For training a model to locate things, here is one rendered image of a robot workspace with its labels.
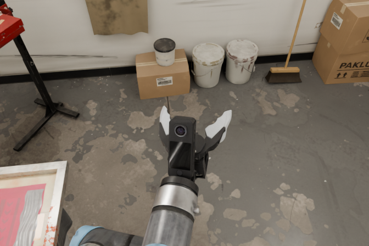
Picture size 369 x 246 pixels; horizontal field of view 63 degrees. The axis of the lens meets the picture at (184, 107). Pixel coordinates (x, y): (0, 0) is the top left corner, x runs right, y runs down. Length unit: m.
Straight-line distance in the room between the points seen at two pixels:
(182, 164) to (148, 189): 1.90
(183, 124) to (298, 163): 2.23
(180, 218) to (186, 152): 0.11
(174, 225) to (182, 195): 0.05
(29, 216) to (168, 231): 1.00
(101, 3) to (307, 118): 2.13
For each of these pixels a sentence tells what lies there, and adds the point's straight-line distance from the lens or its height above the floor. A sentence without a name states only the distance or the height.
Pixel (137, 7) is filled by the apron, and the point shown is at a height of 0.79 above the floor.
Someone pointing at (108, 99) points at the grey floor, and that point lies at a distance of 3.09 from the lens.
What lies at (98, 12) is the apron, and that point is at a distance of 2.84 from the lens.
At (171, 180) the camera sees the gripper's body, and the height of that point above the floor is 1.69.
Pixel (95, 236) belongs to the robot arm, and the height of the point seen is 1.60.
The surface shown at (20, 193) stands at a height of 0.96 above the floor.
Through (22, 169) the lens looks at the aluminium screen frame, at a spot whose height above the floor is 0.99.
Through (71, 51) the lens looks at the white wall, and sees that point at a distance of 3.20.
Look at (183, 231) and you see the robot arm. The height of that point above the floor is 1.68.
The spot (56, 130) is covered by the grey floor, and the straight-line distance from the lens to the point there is 2.97.
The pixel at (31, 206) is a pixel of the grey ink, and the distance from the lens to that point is 1.46.
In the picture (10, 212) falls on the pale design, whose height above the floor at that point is 0.96.
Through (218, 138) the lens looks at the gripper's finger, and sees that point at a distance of 0.59.
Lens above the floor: 2.17
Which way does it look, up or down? 48 degrees down
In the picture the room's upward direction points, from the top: straight up
